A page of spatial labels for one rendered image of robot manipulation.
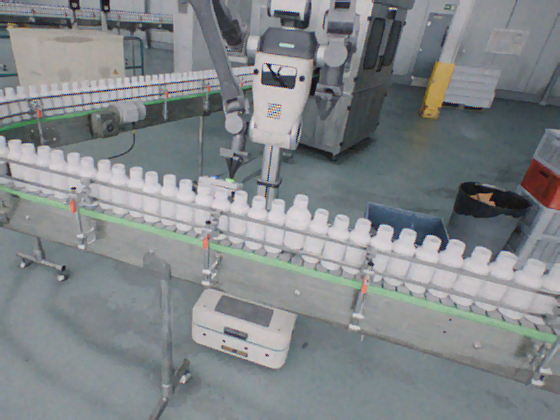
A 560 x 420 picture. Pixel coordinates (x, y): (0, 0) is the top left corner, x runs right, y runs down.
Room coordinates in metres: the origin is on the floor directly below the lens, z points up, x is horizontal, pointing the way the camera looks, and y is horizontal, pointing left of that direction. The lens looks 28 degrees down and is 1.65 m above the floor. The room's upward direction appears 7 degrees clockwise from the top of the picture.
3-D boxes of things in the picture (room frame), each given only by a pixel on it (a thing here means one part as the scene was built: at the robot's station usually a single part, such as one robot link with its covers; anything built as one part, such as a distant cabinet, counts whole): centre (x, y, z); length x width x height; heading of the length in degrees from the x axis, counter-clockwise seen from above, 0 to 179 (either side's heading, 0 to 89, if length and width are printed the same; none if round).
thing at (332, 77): (1.04, -0.17, 1.51); 0.10 x 0.07 x 0.07; 165
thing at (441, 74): (7.90, -3.48, 0.55); 0.40 x 0.40 x 1.10; 76
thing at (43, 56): (4.69, 2.51, 0.59); 1.10 x 0.62 x 1.18; 148
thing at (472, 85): (9.62, -4.84, 0.50); 1.24 x 1.03 x 1.00; 79
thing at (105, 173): (1.06, 0.51, 1.08); 0.06 x 0.06 x 0.17
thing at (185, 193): (0.98, 0.22, 1.08); 0.06 x 0.06 x 0.17
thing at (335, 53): (1.00, -0.16, 1.60); 0.12 x 0.09 x 0.12; 169
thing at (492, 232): (2.41, -1.70, 0.32); 0.45 x 0.45 x 0.64
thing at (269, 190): (1.59, -0.05, 0.74); 0.11 x 0.11 x 0.40; 76
